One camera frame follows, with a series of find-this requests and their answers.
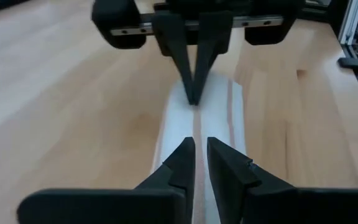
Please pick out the silver aluminium extrusion bar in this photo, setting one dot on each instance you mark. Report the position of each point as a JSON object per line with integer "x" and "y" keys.
{"x": 350, "y": 21}

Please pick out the white towel with stripes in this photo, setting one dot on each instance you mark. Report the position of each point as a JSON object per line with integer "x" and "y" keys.
{"x": 179, "y": 118}

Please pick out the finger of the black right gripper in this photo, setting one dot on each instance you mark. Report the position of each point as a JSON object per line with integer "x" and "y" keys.
{"x": 211, "y": 40}
{"x": 172, "y": 37}

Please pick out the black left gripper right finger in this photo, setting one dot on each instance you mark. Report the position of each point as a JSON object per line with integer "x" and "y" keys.
{"x": 275, "y": 208}

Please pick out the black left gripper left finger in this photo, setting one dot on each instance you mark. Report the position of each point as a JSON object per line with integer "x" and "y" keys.
{"x": 120, "y": 208}

